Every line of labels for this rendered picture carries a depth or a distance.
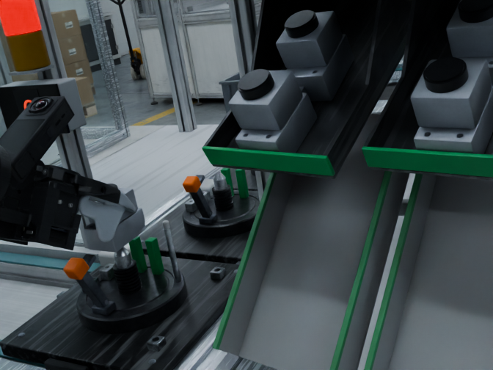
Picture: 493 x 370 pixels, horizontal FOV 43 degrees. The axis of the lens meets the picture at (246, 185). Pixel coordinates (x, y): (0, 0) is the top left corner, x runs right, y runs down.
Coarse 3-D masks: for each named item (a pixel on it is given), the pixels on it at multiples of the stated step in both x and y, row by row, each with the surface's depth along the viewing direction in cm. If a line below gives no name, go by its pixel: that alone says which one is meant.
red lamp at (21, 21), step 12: (0, 0) 83; (12, 0) 83; (24, 0) 84; (0, 12) 84; (12, 12) 84; (24, 12) 84; (36, 12) 86; (12, 24) 84; (24, 24) 84; (36, 24) 86
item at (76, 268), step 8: (88, 256) 72; (72, 264) 70; (80, 264) 70; (88, 264) 71; (72, 272) 70; (80, 272) 70; (88, 272) 72; (80, 280) 71; (88, 280) 72; (88, 288) 72; (96, 288) 73; (88, 296) 74; (96, 296) 73; (104, 296) 74; (96, 304) 74; (104, 304) 74
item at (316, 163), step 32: (288, 0) 64; (320, 0) 69; (352, 0) 69; (384, 0) 54; (352, 32) 64; (384, 32) 54; (256, 64) 61; (352, 64) 60; (384, 64) 55; (352, 96) 56; (224, 128) 58; (320, 128) 55; (352, 128) 51; (224, 160) 56; (256, 160) 53; (288, 160) 51; (320, 160) 49
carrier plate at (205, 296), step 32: (192, 288) 81; (224, 288) 80; (32, 320) 80; (64, 320) 79; (192, 320) 74; (32, 352) 74; (64, 352) 72; (96, 352) 71; (128, 352) 70; (160, 352) 69
